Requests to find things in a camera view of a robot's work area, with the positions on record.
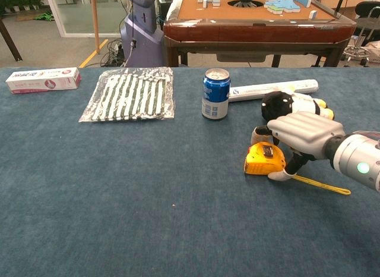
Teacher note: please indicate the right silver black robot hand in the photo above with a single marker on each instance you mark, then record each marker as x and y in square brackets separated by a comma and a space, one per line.
[308, 131]

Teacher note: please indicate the yellow tape measure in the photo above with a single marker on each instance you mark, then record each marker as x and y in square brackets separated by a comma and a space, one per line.
[261, 162]

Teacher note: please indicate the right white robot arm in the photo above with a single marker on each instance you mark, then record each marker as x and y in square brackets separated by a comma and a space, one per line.
[356, 155]

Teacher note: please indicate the black white plush doll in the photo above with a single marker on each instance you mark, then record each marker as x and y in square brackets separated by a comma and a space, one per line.
[274, 104]

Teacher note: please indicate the white rolled paper tube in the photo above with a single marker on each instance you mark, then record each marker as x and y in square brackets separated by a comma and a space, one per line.
[267, 88]

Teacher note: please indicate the blue white drink can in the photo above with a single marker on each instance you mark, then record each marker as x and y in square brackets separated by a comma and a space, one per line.
[215, 95]

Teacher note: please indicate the brown mahjong table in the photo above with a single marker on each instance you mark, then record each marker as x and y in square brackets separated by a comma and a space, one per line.
[255, 33]

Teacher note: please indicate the blue white mahjong tile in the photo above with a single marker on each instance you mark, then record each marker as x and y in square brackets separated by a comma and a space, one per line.
[313, 14]

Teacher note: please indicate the office chair with wheels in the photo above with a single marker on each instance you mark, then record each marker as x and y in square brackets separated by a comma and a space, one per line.
[366, 24]

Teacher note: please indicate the pile of blue mahjong tiles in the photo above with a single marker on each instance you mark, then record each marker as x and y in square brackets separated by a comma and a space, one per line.
[285, 3]

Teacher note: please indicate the striped cloth in plastic bag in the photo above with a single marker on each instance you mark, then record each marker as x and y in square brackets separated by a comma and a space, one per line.
[130, 95]

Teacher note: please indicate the blue felt table mat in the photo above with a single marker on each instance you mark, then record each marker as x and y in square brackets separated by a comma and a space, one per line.
[118, 199]

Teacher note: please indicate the wooden pole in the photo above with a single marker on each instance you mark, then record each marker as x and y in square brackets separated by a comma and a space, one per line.
[95, 21]

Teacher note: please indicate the white red toothpaste box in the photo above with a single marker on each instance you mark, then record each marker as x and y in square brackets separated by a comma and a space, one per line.
[41, 81]

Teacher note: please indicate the black table leg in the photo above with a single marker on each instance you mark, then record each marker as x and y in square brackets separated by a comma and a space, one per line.
[10, 42]

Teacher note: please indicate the potted green plants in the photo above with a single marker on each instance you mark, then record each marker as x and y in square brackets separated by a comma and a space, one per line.
[20, 2]

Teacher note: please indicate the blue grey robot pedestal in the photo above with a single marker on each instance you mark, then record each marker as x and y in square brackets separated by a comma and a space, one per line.
[142, 30]

